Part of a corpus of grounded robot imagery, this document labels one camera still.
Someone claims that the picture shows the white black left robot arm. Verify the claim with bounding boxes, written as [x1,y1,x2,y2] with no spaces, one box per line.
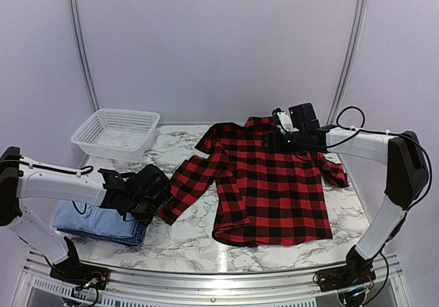
[1,147,171,288]

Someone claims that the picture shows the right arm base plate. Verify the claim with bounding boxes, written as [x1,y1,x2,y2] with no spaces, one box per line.
[313,266,377,292]

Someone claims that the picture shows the right aluminium corner post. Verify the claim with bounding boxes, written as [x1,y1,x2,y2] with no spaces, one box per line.
[327,0,367,124]

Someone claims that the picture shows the white plastic laundry basket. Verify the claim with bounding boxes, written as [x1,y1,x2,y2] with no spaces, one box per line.
[71,108,161,162]

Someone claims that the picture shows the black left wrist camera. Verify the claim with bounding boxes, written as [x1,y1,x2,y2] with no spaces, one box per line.
[125,164,171,201]

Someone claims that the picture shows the red black plaid shirt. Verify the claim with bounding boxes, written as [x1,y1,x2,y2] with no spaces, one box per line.
[159,117,348,247]

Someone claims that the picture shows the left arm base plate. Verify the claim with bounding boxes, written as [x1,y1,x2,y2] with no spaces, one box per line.
[50,263,110,290]

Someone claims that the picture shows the light blue folded shirt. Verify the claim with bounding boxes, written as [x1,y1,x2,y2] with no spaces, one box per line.
[52,201,137,238]

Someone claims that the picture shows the blue checked folded shirt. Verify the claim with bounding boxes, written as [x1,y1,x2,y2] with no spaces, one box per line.
[57,225,146,247]

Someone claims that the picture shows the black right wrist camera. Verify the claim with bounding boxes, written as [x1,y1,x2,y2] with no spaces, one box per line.
[272,103,320,134]

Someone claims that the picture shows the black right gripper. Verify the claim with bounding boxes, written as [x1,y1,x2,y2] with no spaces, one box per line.
[260,130,305,155]

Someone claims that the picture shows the aluminium front frame rail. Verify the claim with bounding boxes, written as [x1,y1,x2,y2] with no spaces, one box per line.
[10,251,414,306]

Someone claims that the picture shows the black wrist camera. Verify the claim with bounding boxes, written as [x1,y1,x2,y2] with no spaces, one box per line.
[272,103,320,134]
[125,164,171,201]

